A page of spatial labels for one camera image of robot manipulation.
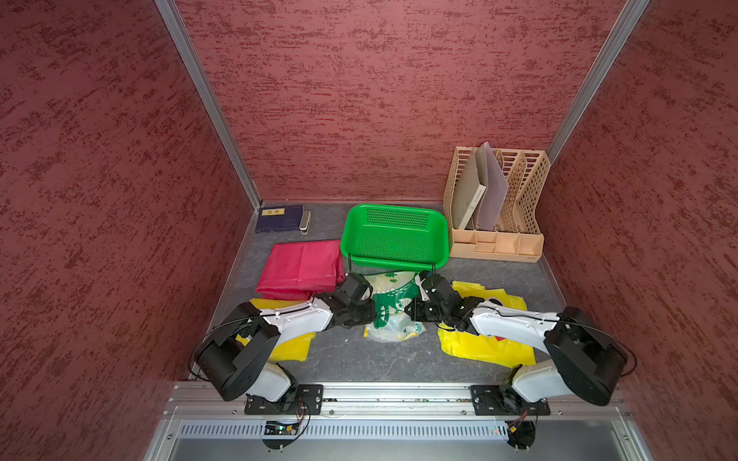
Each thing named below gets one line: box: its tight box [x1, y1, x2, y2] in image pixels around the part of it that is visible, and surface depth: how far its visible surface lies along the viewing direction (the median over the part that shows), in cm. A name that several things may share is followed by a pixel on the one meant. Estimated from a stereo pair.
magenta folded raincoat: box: [255, 240, 346, 301], surface depth 98 cm
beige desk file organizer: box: [442, 145, 551, 264], surface depth 105 cm
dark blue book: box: [255, 204, 303, 234], surface depth 117 cm
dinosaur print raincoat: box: [361, 272, 427, 342], surface depth 89 cm
